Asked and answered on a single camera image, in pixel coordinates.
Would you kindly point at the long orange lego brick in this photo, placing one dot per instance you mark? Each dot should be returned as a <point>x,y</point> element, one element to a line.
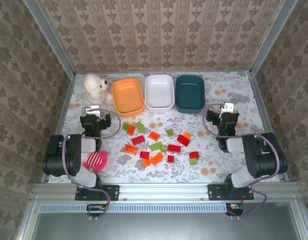
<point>157,159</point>

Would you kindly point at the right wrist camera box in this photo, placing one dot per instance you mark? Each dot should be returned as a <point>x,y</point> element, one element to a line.
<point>227,107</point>

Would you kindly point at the aluminium frame rail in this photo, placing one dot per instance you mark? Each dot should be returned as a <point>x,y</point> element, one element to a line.
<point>262,105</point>
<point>60,122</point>
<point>168,72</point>

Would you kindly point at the large green lego brick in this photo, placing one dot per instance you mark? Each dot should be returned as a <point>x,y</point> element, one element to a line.
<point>155,146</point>
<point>140,127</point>

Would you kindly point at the small orange lego brick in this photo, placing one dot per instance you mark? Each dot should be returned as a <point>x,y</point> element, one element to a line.
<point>131,130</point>

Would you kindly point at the teal plastic bin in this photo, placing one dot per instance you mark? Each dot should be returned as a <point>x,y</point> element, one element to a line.
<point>190,95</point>

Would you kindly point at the white plush dog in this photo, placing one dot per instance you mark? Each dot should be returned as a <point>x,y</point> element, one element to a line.
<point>93,90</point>

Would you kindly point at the small red lego brick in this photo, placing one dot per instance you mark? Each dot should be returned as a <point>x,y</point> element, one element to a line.
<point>170,159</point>

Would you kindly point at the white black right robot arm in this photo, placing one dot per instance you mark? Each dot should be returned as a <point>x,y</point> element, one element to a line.
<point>266,155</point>

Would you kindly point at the white plastic bin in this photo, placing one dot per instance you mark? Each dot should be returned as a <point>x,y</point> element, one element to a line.
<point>158,92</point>

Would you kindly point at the wide aluminium extrusion rail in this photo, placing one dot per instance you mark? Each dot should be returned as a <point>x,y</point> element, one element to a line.
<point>163,191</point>

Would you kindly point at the floral tablecloth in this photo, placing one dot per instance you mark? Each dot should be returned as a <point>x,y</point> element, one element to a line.
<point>219,162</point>

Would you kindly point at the pink striped plush toy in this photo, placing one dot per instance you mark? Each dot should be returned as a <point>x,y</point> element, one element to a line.
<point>97,160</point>

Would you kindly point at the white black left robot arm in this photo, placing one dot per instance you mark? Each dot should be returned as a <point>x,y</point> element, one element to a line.
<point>61,155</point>

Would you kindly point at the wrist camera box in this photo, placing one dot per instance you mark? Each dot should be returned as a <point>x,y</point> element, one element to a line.
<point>227,107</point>
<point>92,109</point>

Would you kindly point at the orange plastic bin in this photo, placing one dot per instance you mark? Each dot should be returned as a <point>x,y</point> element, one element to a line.
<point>126,97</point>

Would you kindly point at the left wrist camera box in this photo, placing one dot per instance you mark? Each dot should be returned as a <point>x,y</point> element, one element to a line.
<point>92,109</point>

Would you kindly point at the aluminium frame post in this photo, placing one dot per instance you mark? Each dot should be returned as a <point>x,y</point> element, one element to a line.
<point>51,40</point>
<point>271,37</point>

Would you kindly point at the grey metal panel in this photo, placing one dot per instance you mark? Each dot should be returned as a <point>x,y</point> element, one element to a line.
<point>156,227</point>

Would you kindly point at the large red lego brick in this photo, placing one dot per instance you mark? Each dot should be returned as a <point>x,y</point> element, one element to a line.
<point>182,141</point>

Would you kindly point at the curved orange lego brick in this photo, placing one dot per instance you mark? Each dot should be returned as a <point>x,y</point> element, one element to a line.
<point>187,135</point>
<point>146,163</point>

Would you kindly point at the small green lego brick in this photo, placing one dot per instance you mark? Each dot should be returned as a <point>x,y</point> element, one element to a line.
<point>164,148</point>
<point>126,126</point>
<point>193,161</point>
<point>170,132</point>

